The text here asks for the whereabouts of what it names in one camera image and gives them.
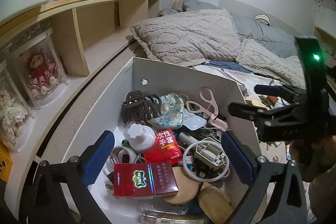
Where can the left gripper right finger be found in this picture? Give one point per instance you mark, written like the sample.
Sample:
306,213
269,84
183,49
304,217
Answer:
287,203

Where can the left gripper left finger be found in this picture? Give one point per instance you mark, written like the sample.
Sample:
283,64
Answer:
48,203

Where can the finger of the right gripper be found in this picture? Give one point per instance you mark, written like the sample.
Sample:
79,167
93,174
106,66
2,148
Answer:
281,118
286,92

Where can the pink clip lamp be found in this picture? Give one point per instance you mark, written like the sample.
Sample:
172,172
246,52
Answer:
211,111

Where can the blue floral silk pouch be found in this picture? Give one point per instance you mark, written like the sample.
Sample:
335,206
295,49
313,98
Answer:
172,106

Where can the red cigarette box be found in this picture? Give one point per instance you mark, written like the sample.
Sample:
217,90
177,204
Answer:
144,180

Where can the white round bottle cap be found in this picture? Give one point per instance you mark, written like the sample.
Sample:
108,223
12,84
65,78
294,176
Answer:
141,137

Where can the dark brown hair claw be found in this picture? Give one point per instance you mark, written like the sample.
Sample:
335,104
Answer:
140,107

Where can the person right hand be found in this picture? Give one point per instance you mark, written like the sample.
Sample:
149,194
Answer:
313,159

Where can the cartoon print bed sheet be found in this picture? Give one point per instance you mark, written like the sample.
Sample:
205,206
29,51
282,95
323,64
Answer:
274,153

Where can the round wooden box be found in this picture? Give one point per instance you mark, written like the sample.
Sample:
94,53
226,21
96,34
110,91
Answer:
188,188
214,203

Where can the grey pillow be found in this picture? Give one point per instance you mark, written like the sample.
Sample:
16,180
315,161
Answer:
272,38

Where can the white headphones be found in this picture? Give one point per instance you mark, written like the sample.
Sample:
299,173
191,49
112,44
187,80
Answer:
262,18

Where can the beige textured blanket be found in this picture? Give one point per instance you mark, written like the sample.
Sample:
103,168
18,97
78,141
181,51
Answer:
191,38

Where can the doll in white dress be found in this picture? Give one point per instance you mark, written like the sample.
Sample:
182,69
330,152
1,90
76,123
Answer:
13,118

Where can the white cardboard shoe box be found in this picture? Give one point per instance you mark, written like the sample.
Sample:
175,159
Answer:
99,134

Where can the red glove packet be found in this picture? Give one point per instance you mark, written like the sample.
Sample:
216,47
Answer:
164,149

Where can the doll in red dress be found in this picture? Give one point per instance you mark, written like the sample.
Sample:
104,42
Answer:
44,75

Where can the wooden side shelf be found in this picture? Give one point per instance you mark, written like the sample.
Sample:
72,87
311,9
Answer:
81,37

